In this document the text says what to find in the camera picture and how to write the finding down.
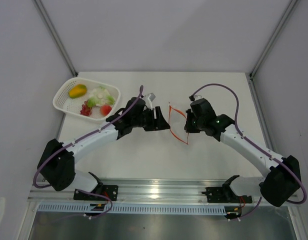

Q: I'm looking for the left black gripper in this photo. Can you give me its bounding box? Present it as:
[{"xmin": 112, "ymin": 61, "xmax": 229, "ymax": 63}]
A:
[{"xmin": 132, "ymin": 106, "xmax": 170, "ymax": 132}]

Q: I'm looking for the clear red zip bag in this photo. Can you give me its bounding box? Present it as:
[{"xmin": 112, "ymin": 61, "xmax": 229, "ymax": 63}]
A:
[{"xmin": 168, "ymin": 102, "xmax": 189, "ymax": 145}]

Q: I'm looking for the red toy tomato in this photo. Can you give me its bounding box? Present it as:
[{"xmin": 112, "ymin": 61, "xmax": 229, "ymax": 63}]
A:
[{"xmin": 99, "ymin": 104, "xmax": 112, "ymax": 117}]

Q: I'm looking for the green white toy cabbage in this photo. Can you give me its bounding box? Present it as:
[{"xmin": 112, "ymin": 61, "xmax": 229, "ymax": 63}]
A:
[{"xmin": 87, "ymin": 86, "xmax": 116, "ymax": 108}]

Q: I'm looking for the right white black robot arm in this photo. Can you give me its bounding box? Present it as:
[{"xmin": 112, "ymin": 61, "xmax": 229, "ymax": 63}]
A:
[{"xmin": 184, "ymin": 98, "xmax": 301, "ymax": 207}]

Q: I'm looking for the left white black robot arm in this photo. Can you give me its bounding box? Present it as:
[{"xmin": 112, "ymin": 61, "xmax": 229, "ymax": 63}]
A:
[{"xmin": 37, "ymin": 97, "xmax": 170, "ymax": 200}]

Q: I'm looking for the red toy grape bunch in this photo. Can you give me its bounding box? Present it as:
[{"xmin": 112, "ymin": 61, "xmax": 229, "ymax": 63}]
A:
[{"xmin": 80, "ymin": 101, "xmax": 92, "ymax": 117}]

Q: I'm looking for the yellow green toy mango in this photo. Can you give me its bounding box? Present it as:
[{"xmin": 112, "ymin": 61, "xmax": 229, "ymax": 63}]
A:
[{"xmin": 68, "ymin": 84, "xmax": 87, "ymax": 99}]

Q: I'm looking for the white perforated plastic basket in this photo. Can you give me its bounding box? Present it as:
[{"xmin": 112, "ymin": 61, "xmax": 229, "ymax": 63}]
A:
[{"xmin": 53, "ymin": 77, "xmax": 121, "ymax": 123}]

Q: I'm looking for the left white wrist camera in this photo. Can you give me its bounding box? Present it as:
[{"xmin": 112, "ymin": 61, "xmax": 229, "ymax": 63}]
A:
[{"xmin": 142, "ymin": 92, "xmax": 156, "ymax": 110}]

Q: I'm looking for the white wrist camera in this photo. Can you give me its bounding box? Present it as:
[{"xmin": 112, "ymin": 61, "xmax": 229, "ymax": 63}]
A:
[
  {"xmin": 188, "ymin": 94, "xmax": 203, "ymax": 102},
  {"xmin": 142, "ymin": 92, "xmax": 156, "ymax": 110}
]

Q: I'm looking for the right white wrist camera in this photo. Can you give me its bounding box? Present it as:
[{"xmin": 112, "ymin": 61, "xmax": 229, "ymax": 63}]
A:
[{"xmin": 188, "ymin": 94, "xmax": 203, "ymax": 102}]

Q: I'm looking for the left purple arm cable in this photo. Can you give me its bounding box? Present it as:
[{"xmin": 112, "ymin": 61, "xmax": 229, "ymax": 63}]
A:
[{"xmin": 33, "ymin": 85, "xmax": 145, "ymax": 189}]

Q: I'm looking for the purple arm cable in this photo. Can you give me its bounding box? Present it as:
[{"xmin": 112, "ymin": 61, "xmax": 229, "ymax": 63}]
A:
[
  {"xmin": 191, "ymin": 83, "xmax": 308, "ymax": 205},
  {"xmin": 33, "ymin": 85, "xmax": 145, "ymax": 189}
]

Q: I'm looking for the aluminium mounting rail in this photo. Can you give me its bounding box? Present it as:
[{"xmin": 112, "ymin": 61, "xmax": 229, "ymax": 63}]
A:
[{"xmin": 27, "ymin": 177, "xmax": 301, "ymax": 206}]

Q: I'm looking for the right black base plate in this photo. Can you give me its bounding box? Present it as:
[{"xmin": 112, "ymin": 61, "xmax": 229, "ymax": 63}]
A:
[{"xmin": 201, "ymin": 187, "xmax": 253, "ymax": 204}]

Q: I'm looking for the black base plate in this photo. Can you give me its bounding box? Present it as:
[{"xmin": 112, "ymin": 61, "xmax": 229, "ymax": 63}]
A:
[
  {"xmin": 201, "ymin": 187, "xmax": 253, "ymax": 204},
  {"xmin": 73, "ymin": 185, "xmax": 119, "ymax": 201}
]

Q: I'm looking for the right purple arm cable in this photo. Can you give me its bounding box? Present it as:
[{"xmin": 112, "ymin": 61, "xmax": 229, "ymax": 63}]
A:
[{"xmin": 191, "ymin": 83, "xmax": 308, "ymax": 205}]

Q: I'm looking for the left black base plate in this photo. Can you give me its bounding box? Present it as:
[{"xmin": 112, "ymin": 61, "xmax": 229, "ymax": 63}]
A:
[{"xmin": 73, "ymin": 185, "xmax": 119, "ymax": 201}]

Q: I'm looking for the white slotted cable duct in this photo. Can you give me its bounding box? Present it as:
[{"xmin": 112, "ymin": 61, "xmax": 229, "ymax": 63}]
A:
[{"xmin": 37, "ymin": 202, "xmax": 227, "ymax": 216}]

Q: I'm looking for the right aluminium frame post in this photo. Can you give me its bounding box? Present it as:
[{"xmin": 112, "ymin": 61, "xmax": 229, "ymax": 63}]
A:
[{"xmin": 249, "ymin": 0, "xmax": 301, "ymax": 81}]

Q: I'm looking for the aluminium frame post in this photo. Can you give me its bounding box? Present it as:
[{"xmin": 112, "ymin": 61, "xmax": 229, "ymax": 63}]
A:
[
  {"xmin": 249, "ymin": 0, "xmax": 301, "ymax": 81},
  {"xmin": 32, "ymin": 0, "xmax": 78, "ymax": 77}
]

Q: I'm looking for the left aluminium frame post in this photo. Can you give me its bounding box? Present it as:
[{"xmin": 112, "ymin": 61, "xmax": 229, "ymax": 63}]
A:
[{"xmin": 32, "ymin": 0, "xmax": 78, "ymax": 77}]

